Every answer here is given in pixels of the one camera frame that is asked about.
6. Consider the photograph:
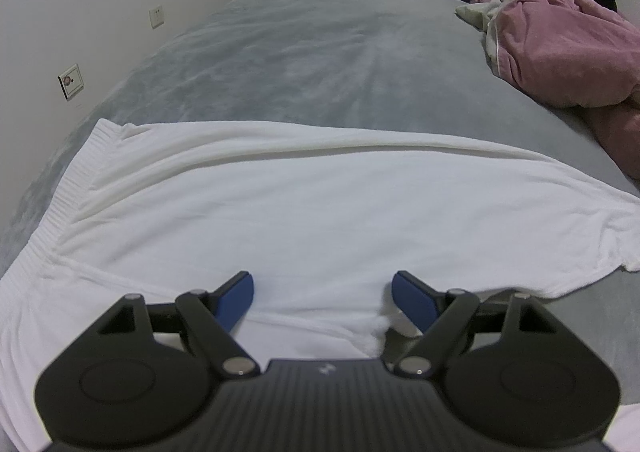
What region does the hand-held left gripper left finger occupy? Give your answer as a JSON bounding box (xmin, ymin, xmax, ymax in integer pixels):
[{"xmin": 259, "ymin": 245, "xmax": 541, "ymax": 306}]
[{"xmin": 95, "ymin": 271, "xmax": 261, "ymax": 379}]

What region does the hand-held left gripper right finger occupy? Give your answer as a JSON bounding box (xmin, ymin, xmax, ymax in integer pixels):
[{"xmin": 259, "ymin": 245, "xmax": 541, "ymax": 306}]
[{"xmin": 391, "ymin": 270, "xmax": 558, "ymax": 379}]

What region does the pink quilt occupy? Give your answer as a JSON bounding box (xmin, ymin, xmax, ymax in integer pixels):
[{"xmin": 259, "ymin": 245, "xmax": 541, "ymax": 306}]
[{"xmin": 394, "ymin": 0, "xmax": 640, "ymax": 183}]

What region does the cream white cloth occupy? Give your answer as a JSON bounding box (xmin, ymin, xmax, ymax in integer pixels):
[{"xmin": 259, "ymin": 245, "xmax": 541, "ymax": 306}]
[{"xmin": 455, "ymin": 0, "xmax": 523, "ymax": 32}]

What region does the wall socket with round mark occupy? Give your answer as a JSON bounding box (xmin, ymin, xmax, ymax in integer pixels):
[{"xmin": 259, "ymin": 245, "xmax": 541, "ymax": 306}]
[{"xmin": 57, "ymin": 63, "xmax": 86, "ymax": 101}]

